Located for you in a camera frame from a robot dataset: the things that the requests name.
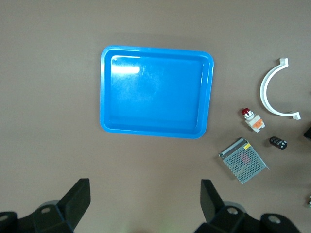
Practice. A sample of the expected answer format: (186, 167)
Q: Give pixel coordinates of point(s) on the metal mesh power supply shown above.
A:
(244, 161)

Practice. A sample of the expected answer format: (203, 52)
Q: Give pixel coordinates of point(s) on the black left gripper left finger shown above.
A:
(76, 201)

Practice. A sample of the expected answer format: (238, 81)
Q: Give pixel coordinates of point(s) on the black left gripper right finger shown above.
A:
(210, 201)

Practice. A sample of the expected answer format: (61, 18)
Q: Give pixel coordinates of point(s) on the red-tipped indicator light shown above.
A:
(253, 121)

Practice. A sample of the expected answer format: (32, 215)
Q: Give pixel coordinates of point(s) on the green white switch module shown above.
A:
(309, 201)

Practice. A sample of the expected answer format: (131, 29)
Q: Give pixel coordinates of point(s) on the orange button box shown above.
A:
(307, 133)

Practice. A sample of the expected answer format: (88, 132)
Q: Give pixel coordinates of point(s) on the blue plastic tray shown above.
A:
(155, 97)

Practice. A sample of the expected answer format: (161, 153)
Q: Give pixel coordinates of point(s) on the large white pipe clamp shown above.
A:
(263, 93)

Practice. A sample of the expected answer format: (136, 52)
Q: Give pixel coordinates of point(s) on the black cylindrical capacitor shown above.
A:
(278, 142)

